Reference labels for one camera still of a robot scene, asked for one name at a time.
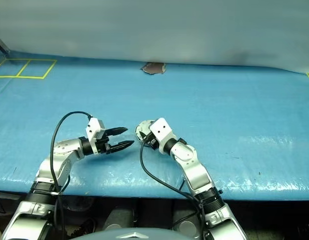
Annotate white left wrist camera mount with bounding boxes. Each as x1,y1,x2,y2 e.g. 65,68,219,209
84,117,106,156

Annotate dark metal pole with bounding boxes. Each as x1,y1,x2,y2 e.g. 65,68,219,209
0,32,11,55

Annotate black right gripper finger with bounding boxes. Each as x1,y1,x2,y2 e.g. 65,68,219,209
140,131,154,143

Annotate grey rounded shape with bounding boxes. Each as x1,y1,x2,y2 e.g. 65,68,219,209
103,206,136,230
171,209,203,239

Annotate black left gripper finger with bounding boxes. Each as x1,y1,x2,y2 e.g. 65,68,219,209
109,140,136,154
105,126,130,136

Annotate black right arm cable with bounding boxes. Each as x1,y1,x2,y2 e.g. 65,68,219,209
139,140,208,235

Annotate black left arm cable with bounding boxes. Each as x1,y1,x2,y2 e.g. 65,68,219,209
50,111,93,240

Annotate motor stator with copper windings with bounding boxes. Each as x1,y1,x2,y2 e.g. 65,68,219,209
134,119,156,144

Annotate torn brown hole patch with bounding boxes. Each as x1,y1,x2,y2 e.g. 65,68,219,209
140,62,167,76

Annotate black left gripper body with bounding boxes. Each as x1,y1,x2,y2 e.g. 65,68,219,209
94,133,113,155

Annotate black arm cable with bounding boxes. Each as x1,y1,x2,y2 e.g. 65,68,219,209
139,140,208,235
50,111,93,240

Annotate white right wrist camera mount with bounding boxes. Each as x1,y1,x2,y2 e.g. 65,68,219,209
148,117,178,154

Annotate yellow tape rectangles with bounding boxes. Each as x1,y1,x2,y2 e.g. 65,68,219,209
0,58,58,80

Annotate blue table cover sheet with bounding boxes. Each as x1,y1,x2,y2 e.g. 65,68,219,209
0,48,309,201

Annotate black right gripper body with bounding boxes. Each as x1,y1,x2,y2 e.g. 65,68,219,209
145,134,161,151

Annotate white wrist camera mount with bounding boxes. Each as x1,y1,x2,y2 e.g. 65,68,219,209
148,117,178,154
84,117,106,156

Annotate grey robot torso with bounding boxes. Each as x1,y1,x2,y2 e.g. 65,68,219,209
76,226,193,240

